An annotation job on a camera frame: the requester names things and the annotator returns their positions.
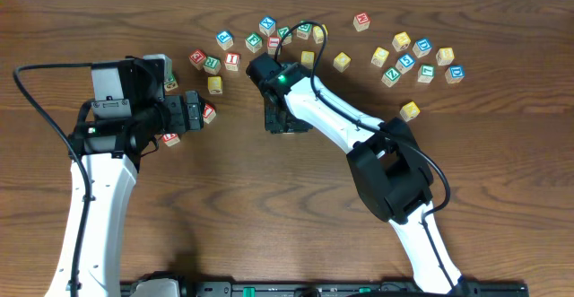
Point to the blue X block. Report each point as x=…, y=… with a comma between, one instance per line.
x=267, y=26

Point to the green R block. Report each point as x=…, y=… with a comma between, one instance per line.
x=212, y=65

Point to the green J block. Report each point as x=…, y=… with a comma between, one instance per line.
x=171, y=83

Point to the yellow G block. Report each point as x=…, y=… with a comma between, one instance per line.
x=214, y=84

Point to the blue D block upper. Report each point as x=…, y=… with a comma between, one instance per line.
x=422, y=47

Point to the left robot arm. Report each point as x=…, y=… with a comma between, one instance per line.
x=129, y=109

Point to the green L block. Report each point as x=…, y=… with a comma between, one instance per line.
x=426, y=74

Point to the green F block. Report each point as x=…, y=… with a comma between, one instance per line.
x=254, y=42

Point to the blue d block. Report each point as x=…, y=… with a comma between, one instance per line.
x=454, y=74
x=422, y=47

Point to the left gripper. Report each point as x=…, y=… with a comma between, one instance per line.
x=193, y=109

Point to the green N block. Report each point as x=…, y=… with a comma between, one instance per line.
x=285, y=35

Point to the green B block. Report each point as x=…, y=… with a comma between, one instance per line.
x=303, y=30

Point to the red H block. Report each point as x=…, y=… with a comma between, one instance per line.
x=273, y=45

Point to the red Y block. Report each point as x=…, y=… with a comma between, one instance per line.
x=209, y=114

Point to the yellow 8 block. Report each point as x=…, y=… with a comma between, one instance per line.
x=445, y=56

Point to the blue P block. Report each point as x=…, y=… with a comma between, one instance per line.
x=224, y=39

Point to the red I block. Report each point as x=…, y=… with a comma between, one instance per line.
x=232, y=61

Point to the yellow block left of cluster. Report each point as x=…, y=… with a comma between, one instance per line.
x=379, y=57

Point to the yellow block top right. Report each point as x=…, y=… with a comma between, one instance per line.
x=401, y=41

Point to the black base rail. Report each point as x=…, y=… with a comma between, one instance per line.
x=179, y=287

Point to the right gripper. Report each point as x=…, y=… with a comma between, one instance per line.
x=278, y=120

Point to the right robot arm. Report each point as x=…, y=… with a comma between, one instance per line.
x=393, y=177

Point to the red U block lower left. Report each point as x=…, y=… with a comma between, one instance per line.
x=170, y=139

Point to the yellow K block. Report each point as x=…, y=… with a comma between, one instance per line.
x=409, y=111

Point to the yellow block top centre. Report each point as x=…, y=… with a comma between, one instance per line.
x=319, y=33

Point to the blue D block right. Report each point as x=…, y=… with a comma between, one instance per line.
x=454, y=74

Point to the yellow block right of centre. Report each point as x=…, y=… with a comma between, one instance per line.
x=341, y=62

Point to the red M block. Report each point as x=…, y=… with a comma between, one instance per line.
x=361, y=21

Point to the green Z block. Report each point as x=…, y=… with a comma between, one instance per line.
x=390, y=77

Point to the blue 5 block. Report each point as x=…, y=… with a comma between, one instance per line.
x=405, y=63

